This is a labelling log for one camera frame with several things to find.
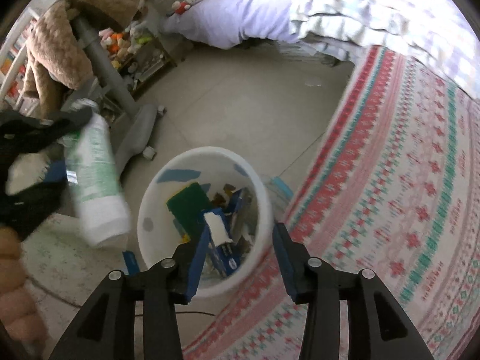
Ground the white plastic trash bin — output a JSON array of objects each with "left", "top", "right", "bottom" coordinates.
[{"left": 137, "top": 146, "right": 273, "bottom": 298}]

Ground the yellow green scrub sponge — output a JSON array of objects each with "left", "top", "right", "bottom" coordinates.
[{"left": 166, "top": 182, "right": 214, "bottom": 241}]

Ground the white green-label yogurt bottle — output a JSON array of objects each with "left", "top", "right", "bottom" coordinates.
[{"left": 63, "top": 98, "right": 131, "bottom": 250}]

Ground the grey swivel chair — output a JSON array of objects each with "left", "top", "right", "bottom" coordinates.
[{"left": 63, "top": 16, "right": 166, "bottom": 173}]

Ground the plaid folded quilt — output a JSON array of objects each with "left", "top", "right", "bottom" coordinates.
[{"left": 289, "top": 0, "right": 479, "bottom": 99}]

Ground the lavender bed mattress sheet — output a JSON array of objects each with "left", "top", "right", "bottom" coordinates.
[{"left": 161, "top": 0, "right": 299, "bottom": 50}]

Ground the torn blue cookie box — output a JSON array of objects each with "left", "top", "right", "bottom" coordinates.
[{"left": 202, "top": 184, "right": 254, "bottom": 278}]

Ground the low shelf with plush toys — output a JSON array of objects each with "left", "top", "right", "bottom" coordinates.
[{"left": 98, "top": 20, "right": 176, "bottom": 96}]

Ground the person's left hand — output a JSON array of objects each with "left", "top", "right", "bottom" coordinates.
[{"left": 0, "top": 227, "right": 48, "bottom": 355}]

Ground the white bookshelf with books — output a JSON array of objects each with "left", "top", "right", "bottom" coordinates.
[{"left": 1, "top": 7, "right": 39, "bottom": 111}]

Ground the Hello Kitty plush toy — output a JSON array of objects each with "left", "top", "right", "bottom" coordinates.
[{"left": 172, "top": 0, "right": 203, "bottom": 15}]

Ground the patterned red green bedsheet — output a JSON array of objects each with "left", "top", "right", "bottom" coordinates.
[{"left": 181, "top": 44, "right": 480, "bottom": 360}]

